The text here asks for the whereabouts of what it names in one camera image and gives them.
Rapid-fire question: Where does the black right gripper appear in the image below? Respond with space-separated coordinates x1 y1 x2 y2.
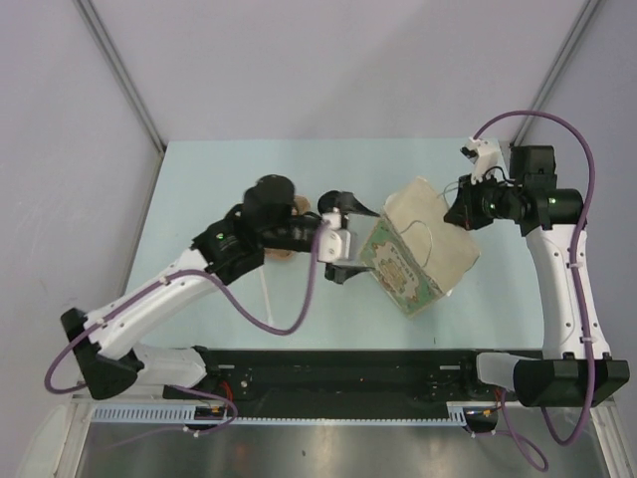
445 169 523 231

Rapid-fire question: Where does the black plastic cup lid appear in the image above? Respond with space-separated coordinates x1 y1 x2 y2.
317 190 341 214

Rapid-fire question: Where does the brown cardboard cup carrier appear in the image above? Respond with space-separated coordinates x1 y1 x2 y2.
263 194 313 263

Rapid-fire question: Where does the green illustrated paper bag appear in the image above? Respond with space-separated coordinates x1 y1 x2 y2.
359 176 481 318

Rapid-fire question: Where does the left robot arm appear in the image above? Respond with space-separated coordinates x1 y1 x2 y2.
45 174 375 400

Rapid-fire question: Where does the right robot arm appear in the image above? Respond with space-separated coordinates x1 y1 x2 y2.
444 139 630 408

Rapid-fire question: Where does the white paper-wrapped straw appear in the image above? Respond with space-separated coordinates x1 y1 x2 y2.
259 267 274 327

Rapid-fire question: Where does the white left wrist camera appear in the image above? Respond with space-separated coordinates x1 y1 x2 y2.
318 208 355 264

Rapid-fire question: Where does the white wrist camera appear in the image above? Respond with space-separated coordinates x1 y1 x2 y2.
318 208 355 264
461 137 501 185

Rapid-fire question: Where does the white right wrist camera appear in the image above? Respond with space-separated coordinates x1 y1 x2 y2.
461 137 501 185

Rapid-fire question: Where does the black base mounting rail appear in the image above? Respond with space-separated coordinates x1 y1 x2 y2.
161 348 548 419

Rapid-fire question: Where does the white slotted cable duct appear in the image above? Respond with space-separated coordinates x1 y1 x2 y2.
91 403 498 428

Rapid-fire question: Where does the aluminium frame post right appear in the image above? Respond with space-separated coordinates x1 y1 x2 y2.
512 0 601 150

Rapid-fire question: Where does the aluminium frame post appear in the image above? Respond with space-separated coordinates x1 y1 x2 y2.
512 0 601 150
74 0 168 153

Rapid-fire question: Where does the aluminium frame post left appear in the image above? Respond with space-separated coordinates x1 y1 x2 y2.
74 0 168 153

